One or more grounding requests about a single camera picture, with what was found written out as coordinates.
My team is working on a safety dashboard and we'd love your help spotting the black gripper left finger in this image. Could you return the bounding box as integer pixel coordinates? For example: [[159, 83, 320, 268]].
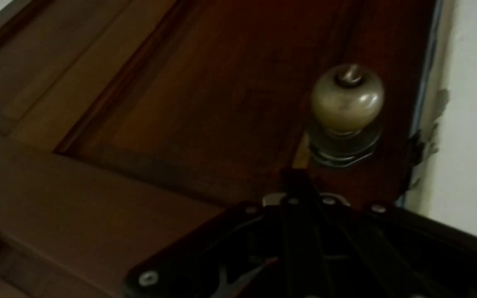
[[121, 165, 313, 298]]

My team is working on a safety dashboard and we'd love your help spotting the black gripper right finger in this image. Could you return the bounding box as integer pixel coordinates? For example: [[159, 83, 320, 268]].
[[302, 167, 477, 298]]

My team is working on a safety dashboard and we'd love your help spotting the small brass lock turn button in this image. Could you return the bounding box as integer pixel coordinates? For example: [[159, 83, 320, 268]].
[[335, 63, 366, 88]]

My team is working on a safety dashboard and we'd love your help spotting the dark brown wooden door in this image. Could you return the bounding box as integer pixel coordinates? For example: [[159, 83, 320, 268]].
[[0, 0, 456, 298]]

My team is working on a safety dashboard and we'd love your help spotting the brass round door knob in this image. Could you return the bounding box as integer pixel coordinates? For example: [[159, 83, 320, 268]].
[[303, 63, 388, 169]]

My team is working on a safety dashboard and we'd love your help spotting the white door frame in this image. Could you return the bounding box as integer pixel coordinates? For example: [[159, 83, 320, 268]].
[[401, 0, 477, 248]]

